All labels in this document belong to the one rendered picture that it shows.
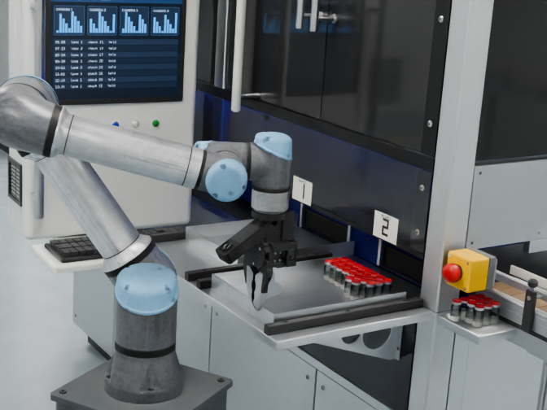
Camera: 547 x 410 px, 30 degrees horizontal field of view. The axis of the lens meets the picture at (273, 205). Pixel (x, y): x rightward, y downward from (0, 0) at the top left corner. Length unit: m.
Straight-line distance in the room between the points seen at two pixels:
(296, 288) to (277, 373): 0.56
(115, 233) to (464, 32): 0.80
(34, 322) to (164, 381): 2.49
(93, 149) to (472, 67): 0.79
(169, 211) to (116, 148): 1.15
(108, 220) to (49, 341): 2.25
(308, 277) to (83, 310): 1.80
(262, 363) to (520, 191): 0.95
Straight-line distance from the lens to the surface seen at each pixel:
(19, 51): 2.77
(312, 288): 2.31
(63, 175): 1.98
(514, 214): 2.31
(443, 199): 2.18
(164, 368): 1.95
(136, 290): 1.89
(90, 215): 2.00
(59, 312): 4.51
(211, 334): 3.11
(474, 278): 2.15
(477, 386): 2.42
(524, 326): 2.19
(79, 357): 4.08
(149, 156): 1.84
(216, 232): 2.64
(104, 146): 1.84
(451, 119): 2.14
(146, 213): 2.94
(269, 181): 1.99
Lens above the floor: 1.67
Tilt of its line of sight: 15 degrees down
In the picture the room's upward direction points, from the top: 4 degrees clockwise
